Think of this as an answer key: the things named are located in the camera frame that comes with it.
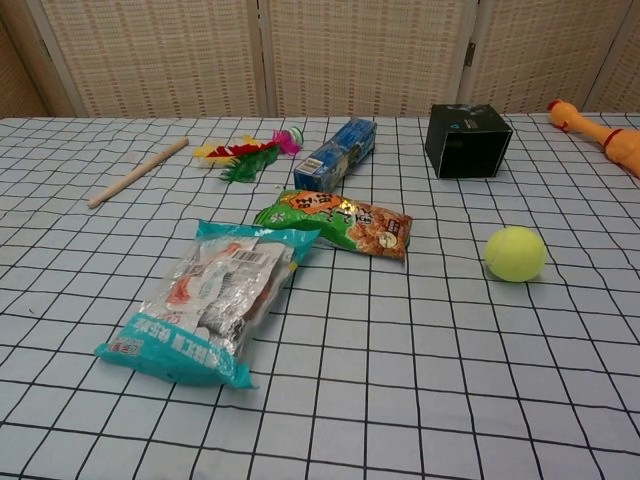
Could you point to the yellow tennis ball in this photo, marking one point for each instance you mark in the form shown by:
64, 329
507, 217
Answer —
515, 253

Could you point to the blue snack package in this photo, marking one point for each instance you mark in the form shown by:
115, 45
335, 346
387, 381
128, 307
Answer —
337, 152

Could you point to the small black cardboard box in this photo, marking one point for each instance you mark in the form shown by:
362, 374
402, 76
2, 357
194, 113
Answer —
470, 142

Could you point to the green orange snack bag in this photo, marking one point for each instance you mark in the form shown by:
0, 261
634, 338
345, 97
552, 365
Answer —
350, 222

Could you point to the colourful feather shuttlecock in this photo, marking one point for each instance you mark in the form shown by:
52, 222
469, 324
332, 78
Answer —
245, 152

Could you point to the teal clear snack bag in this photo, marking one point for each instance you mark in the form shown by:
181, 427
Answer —
210, 305

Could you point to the checkered blue tablecloth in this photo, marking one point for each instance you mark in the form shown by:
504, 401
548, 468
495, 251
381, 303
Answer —
400, 350

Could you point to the woven folding screen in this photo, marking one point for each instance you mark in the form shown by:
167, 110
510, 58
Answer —
320, 55

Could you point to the wooden stick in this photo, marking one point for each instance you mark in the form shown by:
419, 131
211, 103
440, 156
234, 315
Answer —
137, 172

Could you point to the yellow rubber chicken toy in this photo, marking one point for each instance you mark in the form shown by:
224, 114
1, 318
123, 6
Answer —
607, 137

